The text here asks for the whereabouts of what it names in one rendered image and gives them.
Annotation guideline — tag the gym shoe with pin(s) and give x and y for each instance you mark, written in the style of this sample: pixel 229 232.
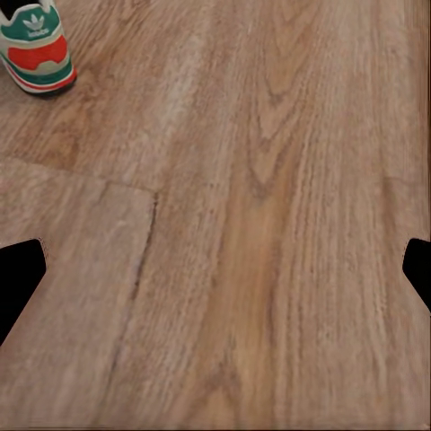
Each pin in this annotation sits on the gym shoe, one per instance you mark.
pixel 33 46

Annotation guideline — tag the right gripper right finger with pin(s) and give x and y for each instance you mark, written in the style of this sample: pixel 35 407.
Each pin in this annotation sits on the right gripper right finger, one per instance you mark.
pixel 417 267

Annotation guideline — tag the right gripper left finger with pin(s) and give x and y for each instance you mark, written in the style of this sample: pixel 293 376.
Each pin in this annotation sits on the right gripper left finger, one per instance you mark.
pixel 22 266

